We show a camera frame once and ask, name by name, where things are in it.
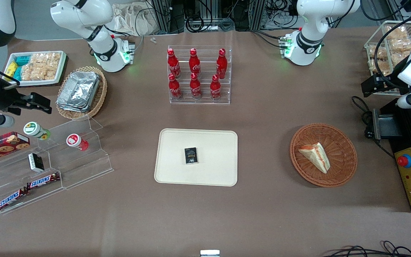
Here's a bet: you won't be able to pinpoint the black background cable bundle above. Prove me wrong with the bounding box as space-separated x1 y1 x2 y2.
186 0 253 33

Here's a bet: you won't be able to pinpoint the clear wire-frame snack rack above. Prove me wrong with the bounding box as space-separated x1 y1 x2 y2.
364 20 411 96

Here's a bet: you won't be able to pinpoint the red cola bottle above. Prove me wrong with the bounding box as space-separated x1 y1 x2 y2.
189 72 203 100
210 74 222 101
189 48 202 77
168 73 183 101
216 48 228 80
167 48 181 79

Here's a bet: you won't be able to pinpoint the black sealing machine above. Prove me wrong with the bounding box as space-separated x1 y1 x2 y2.
371 96 411 213

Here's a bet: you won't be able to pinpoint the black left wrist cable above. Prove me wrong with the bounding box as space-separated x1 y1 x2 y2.
373 6 411 90

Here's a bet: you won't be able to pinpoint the yellow snack packet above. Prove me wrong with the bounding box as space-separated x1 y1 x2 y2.
5 61 19 77

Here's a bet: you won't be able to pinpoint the white rectangular snack tray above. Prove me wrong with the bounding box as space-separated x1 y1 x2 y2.
7 51 67 87

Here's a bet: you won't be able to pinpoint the black power cable with plug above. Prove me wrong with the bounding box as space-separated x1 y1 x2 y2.
351 95 396 159

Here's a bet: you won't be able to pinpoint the bagged fried snack pack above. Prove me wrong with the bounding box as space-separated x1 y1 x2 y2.
389 38 411 54
369 59 391 74
385 25 408 40
390 52 411 67
368 45 388 60

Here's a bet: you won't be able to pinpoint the light oval wicker basket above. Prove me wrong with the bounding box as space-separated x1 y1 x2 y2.
56 66 108 121

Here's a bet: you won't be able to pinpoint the beige plastic serving tray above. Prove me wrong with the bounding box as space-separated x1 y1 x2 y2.
154 128 238 187

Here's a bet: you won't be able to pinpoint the small black white box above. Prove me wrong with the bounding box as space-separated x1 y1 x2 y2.
28 152 45 173

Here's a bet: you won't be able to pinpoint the stacked aluminium foil trays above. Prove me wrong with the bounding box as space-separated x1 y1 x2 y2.
56 71 101 113

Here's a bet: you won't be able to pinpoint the brown round wicker basket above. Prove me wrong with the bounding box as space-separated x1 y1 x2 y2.
290 123 358 188

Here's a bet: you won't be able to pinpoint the red cookie box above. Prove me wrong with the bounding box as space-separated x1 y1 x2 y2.
0 132 31 166

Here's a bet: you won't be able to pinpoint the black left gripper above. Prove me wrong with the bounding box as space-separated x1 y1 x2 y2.
361 74 407 98

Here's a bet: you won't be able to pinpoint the clear acrylic bottle rack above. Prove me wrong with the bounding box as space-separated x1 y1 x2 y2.
167 45 232 105

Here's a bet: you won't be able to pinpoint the snickers chocolate bar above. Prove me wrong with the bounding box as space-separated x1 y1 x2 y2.
26 172 61 190
0 188 28 211

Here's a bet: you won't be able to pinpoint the small black card box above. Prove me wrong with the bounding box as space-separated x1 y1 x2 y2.
184 147 198 165

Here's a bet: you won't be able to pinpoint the green lidded cup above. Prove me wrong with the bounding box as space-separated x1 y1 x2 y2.
23 121 51 141

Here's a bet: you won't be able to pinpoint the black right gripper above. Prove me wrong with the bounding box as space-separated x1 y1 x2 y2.
0 84 52 115

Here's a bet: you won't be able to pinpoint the black floor cables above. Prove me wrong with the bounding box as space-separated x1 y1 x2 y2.
321 241 411 257

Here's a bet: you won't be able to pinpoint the triangular sandwich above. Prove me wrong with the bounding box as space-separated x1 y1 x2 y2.
298 142 331 175

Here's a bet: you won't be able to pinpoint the clear acrylic step shelf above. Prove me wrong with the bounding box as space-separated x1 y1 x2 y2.
0 116 115 215

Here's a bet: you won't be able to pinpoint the red lidded cup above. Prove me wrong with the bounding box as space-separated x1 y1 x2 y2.
66 133 89 152

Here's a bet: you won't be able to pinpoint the beige cloth bag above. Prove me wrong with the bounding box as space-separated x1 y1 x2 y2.
112 3 157 37

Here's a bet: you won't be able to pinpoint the aluminium profile frame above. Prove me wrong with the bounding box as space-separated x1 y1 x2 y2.
150 0 187 34

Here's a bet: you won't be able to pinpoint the rice cracker pack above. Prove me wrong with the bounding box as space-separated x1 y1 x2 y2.
29 52 62 66
20 64 40 81
39 63 59 81

